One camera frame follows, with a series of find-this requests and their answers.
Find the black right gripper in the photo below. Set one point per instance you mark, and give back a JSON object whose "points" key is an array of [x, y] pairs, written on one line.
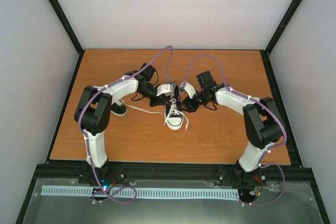
{"points": [[191, 107]]}

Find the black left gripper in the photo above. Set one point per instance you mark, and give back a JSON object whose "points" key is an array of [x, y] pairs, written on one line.
{"points": [[162, 100]]}

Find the white shoelace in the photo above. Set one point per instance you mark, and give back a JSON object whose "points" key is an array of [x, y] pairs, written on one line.
{"points": [[174, 118]]}

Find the black canvas sneaker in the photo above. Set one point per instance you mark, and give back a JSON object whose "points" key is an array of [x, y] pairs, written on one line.
{"points": [[118, 108], [176, 95]]}

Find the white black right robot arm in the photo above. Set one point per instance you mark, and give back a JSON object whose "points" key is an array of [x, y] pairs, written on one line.
{"points": [[263, 124]]}

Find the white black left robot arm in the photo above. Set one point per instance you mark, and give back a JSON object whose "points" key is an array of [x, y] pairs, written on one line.
{"points": [[94, 108]]}

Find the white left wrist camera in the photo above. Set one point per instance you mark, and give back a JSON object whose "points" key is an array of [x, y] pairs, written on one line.
{"points": [[165, 89]]}

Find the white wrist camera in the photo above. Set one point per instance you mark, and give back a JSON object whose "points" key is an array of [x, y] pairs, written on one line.
{"points": [[187, 88], [165, 89]]}

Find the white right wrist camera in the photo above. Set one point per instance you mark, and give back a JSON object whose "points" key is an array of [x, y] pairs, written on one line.
{"points": [[187, 88]]}

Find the black aluminium frame rail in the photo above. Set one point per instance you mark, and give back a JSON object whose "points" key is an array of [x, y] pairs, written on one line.
{"points": [[133, 171]]}

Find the light blue slotted cable duct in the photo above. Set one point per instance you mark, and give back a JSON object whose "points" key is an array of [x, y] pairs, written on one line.
{"points": [[142, 193]]}

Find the black left corner frame post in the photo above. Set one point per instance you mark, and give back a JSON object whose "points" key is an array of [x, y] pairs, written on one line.
{"points": [[66, 25]]}

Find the black corner frame post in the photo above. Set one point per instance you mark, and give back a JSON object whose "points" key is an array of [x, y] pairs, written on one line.
{"points": [[282, 25], [66, 25]]}

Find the black right corner frame post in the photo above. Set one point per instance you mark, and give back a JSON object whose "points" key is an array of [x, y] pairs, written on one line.
{"points": [[282, 25]]}

